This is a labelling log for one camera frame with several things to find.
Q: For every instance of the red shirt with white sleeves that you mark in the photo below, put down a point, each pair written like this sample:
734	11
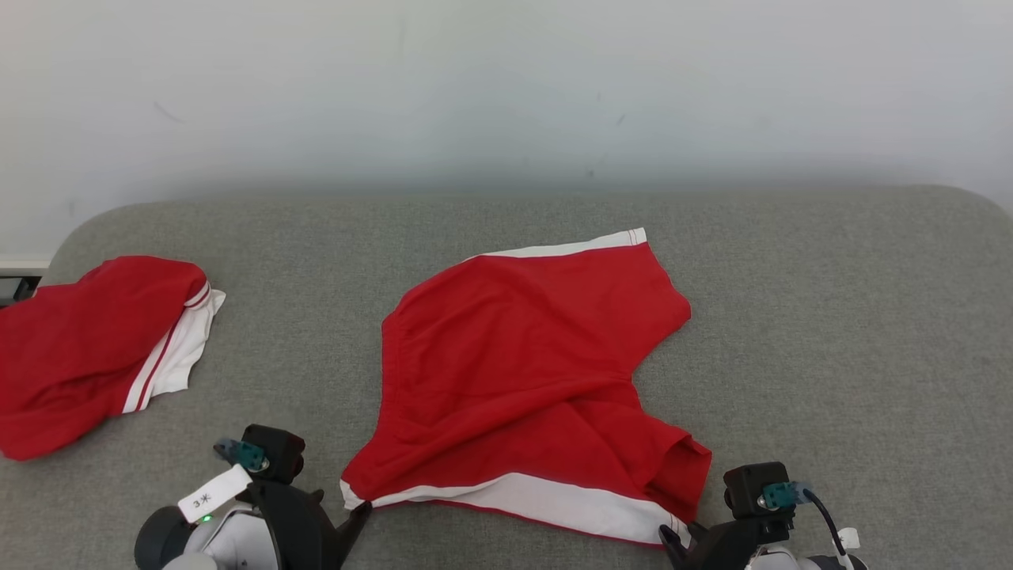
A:
87	348

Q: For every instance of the teal connector on left wrist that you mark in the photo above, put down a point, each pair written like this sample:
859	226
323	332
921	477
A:
241	454

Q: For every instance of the white paper label tag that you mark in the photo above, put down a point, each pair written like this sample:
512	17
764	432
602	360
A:
214	495

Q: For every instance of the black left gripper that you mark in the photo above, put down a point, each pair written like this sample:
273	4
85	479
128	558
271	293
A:
305	534

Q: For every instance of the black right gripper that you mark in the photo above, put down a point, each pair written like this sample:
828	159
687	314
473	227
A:
728	546

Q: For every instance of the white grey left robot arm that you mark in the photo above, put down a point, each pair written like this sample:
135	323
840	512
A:
229	546

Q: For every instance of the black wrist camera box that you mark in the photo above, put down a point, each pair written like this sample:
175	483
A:
748	487
277	451

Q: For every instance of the red shorts with white hems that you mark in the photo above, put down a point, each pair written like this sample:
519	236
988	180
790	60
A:
522	372

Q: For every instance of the teal connector on right wrist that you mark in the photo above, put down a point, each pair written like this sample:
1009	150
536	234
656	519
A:
783	495

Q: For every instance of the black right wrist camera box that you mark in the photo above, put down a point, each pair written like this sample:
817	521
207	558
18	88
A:
748	487

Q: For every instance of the teal connector on wrist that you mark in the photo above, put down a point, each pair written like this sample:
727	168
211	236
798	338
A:
783	495
241	454

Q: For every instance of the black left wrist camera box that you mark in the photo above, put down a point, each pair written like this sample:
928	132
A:
277	451

